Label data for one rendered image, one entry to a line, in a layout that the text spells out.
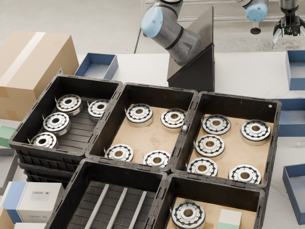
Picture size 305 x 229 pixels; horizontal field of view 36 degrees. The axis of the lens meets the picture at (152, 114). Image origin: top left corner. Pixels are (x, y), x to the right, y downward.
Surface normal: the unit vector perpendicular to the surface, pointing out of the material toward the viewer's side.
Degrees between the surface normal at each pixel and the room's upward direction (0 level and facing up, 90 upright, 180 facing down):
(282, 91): 0
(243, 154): 0
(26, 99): 90
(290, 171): 90
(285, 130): 90
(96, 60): 90
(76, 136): 0
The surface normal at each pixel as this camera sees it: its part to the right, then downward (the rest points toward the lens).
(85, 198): -0.11, -0.73
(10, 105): -0.27, 0.68
